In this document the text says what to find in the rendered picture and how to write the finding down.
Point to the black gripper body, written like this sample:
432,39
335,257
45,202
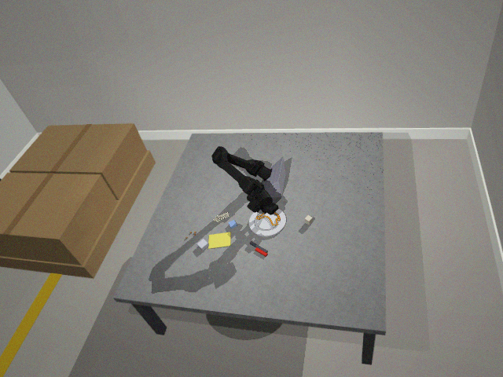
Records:
269,209

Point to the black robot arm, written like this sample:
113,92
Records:
225,160

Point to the yellow flat rectangular sheet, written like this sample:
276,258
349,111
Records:
219,240

